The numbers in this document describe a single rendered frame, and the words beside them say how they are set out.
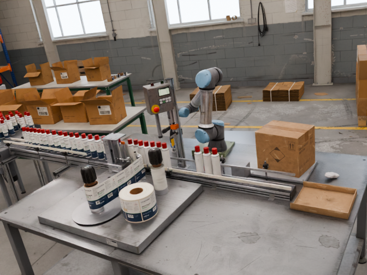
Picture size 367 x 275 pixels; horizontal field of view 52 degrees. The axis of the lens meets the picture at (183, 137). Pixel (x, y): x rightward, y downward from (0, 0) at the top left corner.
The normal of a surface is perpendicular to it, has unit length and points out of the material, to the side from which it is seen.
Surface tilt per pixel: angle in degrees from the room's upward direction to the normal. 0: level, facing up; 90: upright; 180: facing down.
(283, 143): 90
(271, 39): 90
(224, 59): 90
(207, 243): 0
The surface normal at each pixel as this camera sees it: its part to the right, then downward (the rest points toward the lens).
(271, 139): -0.66, 0.36
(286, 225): -0.14, -0.92
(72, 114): -0.36, 0.38
